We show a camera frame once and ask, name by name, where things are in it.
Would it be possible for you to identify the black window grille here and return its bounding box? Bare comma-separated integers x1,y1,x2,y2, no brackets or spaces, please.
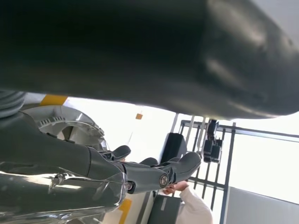
171,112,299,224

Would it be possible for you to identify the black chair back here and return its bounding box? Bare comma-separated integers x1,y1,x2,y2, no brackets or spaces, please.
160,133,187,163

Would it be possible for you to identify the person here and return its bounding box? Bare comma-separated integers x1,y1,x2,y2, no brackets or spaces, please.
162,181,214,224

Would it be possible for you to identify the black mounted camera device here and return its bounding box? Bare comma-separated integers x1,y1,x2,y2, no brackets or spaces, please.
202,119,223,163

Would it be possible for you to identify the black case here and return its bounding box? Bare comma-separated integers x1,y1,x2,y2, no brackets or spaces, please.
147,195,182,224

